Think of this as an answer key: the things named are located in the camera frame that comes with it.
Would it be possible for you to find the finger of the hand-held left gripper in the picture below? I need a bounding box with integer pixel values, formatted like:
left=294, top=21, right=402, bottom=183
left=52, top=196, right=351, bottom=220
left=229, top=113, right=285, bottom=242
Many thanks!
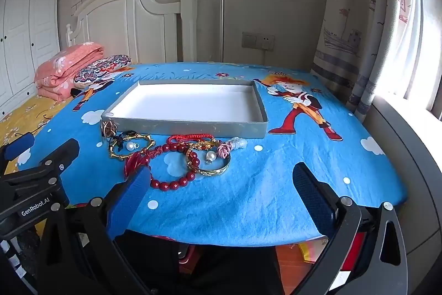
left=0, top=134, right=36, bottom=174
left=0, top=138, right=81, bottom=194

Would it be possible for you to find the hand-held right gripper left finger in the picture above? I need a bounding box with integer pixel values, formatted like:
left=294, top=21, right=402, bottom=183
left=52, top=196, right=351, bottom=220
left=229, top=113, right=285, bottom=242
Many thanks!
left=36, top=165, right=152, bottom=295

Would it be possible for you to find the grey cardboard tray box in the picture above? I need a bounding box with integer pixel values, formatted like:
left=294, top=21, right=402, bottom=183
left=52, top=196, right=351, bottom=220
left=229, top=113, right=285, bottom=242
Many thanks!
left=100, top=80, right=269, bottom=139

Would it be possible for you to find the white wardrobe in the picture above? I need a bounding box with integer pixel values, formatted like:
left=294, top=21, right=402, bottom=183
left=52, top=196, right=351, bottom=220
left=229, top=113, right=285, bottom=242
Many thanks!
left=0, top=0, right=63, bottom=116

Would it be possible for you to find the printed boat curtain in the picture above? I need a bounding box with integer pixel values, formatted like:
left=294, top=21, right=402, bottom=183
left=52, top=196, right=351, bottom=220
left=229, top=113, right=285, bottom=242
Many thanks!
left=311, top=0, right=442, bottom=124

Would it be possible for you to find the red braided cord bracelet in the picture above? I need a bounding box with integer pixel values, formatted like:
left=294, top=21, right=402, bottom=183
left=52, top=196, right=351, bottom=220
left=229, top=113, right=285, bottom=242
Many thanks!
left=166, top=133, right=222, bottom=150

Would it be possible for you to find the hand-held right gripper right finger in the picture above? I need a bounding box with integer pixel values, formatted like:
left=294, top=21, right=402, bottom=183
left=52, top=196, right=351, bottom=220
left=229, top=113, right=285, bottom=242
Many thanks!
left=292, top=162, right=409, bottom=295

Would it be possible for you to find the red leaf pendant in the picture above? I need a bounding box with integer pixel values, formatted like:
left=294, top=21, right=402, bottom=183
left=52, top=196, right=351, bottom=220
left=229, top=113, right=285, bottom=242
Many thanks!
left=124, top=145, right=163, bottom=181

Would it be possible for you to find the wall socket plate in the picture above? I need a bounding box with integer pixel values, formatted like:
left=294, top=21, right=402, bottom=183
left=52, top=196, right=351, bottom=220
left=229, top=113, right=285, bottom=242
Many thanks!
left=258, top=33, right=276, bottom=51

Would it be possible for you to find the patterned pillow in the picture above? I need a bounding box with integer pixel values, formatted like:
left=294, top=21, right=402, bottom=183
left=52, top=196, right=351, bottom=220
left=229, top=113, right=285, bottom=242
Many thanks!
left=73, top=54, right=132, bottom=90

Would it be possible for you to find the gold bamboo-shaped bracelet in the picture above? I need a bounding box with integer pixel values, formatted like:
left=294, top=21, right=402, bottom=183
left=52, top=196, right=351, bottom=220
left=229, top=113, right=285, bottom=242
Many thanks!
left=110, top=133, right=156, bottom=161

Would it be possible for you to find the gold ring ornament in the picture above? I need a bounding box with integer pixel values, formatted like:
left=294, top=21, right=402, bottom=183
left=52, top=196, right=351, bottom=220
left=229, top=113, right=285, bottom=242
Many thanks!
left=100, top=120, right=118, bottom=138

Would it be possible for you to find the pink folded quilt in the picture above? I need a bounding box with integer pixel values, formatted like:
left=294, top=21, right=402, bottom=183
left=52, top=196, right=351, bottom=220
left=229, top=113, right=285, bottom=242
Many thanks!
left=34, top=43, right=106, bottom=102

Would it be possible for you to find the white bed headboard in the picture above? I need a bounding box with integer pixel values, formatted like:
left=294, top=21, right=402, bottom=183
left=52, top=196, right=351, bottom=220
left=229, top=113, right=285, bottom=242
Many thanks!
left=65, top=0, right=198, bottom=64

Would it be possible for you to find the red bead bracelet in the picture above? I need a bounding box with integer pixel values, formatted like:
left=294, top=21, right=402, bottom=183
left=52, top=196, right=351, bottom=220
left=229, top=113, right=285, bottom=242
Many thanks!
left=149, top=142, right=201, bottom=192

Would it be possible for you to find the red object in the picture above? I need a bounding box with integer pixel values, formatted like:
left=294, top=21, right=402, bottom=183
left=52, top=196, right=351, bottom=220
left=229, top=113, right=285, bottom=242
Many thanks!
left=342, top=231, right=367, bottom=273

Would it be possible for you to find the yellow floral bed sheet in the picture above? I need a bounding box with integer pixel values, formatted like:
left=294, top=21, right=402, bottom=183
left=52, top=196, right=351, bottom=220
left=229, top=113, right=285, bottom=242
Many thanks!
left=0, top=93, right=75, bottom=174

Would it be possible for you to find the pale crystal bracelet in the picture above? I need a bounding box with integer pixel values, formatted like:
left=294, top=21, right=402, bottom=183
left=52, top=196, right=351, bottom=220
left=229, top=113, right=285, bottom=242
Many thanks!
left=228, top=137, right=248, bottom=151

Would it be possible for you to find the blue cartoon tablecloth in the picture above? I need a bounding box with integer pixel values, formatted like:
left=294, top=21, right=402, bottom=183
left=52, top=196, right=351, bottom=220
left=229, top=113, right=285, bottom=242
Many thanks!
left=15, top=62, right=409, bottom=247

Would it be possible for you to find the wall switch plate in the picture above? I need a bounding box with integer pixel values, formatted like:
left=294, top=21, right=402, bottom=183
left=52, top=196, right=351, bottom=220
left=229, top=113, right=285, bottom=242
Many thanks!
left=242, top=32, right=259, bottom=49

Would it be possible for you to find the gold bangle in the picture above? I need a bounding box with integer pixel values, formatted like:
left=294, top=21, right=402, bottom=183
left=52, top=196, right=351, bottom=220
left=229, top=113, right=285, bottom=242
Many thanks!
left=186, top=145, right=231, bottom=176

